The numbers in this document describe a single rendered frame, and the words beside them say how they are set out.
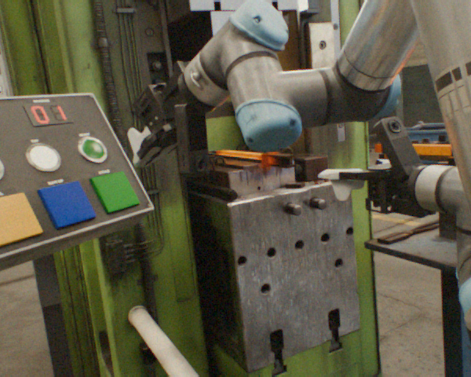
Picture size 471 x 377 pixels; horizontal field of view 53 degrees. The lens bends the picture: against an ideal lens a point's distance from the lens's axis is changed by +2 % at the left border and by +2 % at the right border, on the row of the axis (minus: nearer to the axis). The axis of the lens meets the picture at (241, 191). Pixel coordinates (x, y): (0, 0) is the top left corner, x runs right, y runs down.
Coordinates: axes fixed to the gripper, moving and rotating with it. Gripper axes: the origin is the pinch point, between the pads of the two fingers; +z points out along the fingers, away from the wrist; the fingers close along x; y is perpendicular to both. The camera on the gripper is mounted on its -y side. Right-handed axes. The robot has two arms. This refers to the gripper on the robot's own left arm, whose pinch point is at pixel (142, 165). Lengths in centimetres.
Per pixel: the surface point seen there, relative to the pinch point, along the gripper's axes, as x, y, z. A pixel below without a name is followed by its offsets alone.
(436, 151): -67, -22, -23
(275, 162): -44.3, -5.4, 4.3
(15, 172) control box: 15.7, 7.6, 10.4
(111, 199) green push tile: 2.0, -1.4, 9.7
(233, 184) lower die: -36.4, -4.9, 13.5
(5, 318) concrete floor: -66, 20, 246
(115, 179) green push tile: -0.9, 2.2, 9.7
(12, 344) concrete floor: -51, 1, 213
